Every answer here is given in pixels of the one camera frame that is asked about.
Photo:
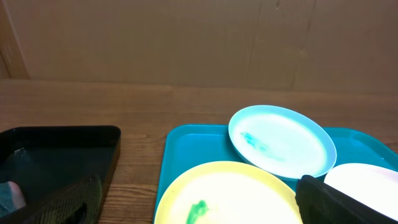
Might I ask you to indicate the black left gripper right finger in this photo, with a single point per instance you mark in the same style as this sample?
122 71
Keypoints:
321 204

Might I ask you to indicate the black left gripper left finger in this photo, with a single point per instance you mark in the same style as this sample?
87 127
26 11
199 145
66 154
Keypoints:
78 203

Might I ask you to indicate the white plate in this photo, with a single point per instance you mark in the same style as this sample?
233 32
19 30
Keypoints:
374 186

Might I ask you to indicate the light blue plate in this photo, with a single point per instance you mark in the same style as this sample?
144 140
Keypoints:
281 141

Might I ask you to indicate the yellow plate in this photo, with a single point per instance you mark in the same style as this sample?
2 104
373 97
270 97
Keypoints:
225 192

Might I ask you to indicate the black water tray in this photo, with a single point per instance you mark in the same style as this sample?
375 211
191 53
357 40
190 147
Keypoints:
43 160

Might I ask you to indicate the cardboard backdrop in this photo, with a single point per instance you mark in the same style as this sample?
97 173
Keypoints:
309 45

